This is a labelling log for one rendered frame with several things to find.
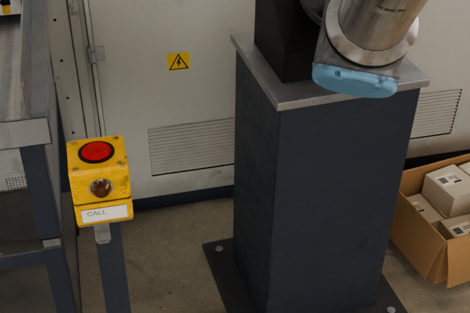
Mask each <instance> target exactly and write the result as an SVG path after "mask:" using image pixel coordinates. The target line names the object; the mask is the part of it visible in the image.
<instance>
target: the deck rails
mask: <svg viewBox="0 0 470 313"><path fill-rule="evenodd" d="M31 37H32V0H22V8H21V14H14V15H12V25H11V35H10V55H9V65H8V85H7V95H6V115H5V121H13V120H19V119H30V118H31Z"/></svg>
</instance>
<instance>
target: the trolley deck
mask: <svg viewBox="0 0 470 313"><path fill-rule="evenodd" d="M11 25H12V15H0V150H9V149H15V148H21V147H31V146H37V145H47V144H53V137H52V98H51V77H50V38H49V17H48V0H32V37H31V118H30V119H19V120H13V121H5V115H6V95H7V85H8V65H9V55H10V35H11Z"/></svg>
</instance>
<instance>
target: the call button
mask: <svg viewBox="0 0 470 313"><path fill-rule="evenodd" d="M81 153H82V156H83V157H84V158H86V159H89V160H100V159H104V158H105V157H107V156H108V155H109V154H110V153H111V148H110V146H109V145H107V144H106V143H102V142H94V143H90V144H88V145H86V146H85V147H84V148H83V149H82V152H81Z"/></svg>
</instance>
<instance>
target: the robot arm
mask: <svg viewBox="0 0 470 313"><path fill-rule="evenodd" d="M299 1H300V3H301V6H302V7H303V9H304V11H305V12H306V14H307V15H308V16H309V17H310V18H311V19H312V21H314V22H315V23H316V24H318V25H319V26H320V32H319V36H318V42H317V46H316V50H315V56H314V60H313V63H312V65H313V71H312V79H313V81H314V82H315V83H316V84H317V85H319V86H321V87H323V88H325V89H328V90H331V91H333V92H338V93H340V94H346V95H350V96H358V97H364V98H386V97H389V96H391V95H393V94H394V93H395V92H396V90H397V86H398V83H399V82H400V79H399V78H400V73H401V65H402V61H403V59H404V56H405V55H406V53H407V52H408V51H409V50H410V48H411V47H412V45H413V44H414V42H415V39H416V37H417V35H418V27H419V19H418V15H419V14H420V12H421V10H422V9H423V8H424V7H425V5H426V3H427V2H428V1H429V0H299Z"/></svg>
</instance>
